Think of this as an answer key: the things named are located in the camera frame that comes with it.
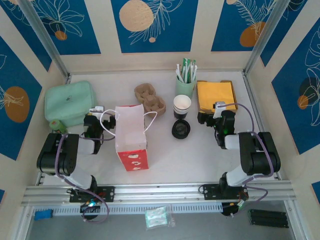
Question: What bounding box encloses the small green bottle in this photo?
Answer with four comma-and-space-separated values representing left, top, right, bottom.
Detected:
49, 119, 68, 137

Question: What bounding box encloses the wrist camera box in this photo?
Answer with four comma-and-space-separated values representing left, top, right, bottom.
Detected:
212, 100, 227, 119
89, 106, 105, 116

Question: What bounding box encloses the white slotted cable duct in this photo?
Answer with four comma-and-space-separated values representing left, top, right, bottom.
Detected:
32, 202, 224, 217

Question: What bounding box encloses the mint green holder cup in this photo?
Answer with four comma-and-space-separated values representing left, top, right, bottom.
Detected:
175, 74, 197, 100

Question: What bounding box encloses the aluminium frame strut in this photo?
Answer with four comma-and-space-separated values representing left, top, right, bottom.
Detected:
14, 205, 35, 240
284, 200, 306, 240

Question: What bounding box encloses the brown cardboard napkin tray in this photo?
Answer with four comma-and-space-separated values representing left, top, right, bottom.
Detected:
196, 79, 239, 116

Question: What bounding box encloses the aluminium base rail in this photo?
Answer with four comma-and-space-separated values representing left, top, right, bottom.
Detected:
21, 180, 297, 208

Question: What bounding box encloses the stack of black cup lids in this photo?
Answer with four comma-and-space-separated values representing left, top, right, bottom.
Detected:
171, 120, 192, 139

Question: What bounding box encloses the aluminium table side rail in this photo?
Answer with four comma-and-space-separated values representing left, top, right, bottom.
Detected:
241, 71, 282, 181

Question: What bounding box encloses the small clear plastic bag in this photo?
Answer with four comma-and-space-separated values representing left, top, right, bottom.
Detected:
166, 212, 177, 228

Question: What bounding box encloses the small blue plastic object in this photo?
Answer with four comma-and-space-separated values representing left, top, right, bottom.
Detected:
33, 209, 53, 221

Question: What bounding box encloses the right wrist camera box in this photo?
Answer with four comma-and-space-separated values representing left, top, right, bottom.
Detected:
212, 100, 227, 119

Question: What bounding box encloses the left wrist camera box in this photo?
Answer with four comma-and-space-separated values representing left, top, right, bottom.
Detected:
89, 106, 105, 116

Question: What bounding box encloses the paper cup with black sleeve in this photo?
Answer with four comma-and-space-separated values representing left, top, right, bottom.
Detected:
173, 99, 192, 120

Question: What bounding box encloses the small electronics board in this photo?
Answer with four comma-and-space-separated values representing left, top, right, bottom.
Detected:
221, 199, 248, 218
79, 201, 101, 214

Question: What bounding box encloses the mint green fabric lunch bag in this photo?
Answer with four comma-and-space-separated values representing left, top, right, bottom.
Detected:
44, 80, 99, 127

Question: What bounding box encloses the green paper stick packet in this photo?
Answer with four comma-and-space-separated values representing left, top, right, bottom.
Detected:
181, 57, 190, 83
187, 58, 195, 83

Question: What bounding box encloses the plastic bag of green packets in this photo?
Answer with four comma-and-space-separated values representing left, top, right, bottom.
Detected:
144, 205, 169, 229

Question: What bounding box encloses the yellow paper napkin stack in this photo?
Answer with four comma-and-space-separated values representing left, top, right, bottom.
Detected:
196, 80, 238, 112

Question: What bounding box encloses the aluminium frame post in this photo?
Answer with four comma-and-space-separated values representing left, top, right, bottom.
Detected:
17, 0, 71, 79
242, 0, 293, 76

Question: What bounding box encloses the red white paper bag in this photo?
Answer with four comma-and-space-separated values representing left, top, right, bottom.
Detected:
99, 104, 158, 172

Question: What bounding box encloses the black ribbed block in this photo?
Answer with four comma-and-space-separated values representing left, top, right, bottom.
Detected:
248, 208, 290, 229

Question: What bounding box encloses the cardboard cup carrier stack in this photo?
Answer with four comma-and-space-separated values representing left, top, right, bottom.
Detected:
134, 86, 167, 117

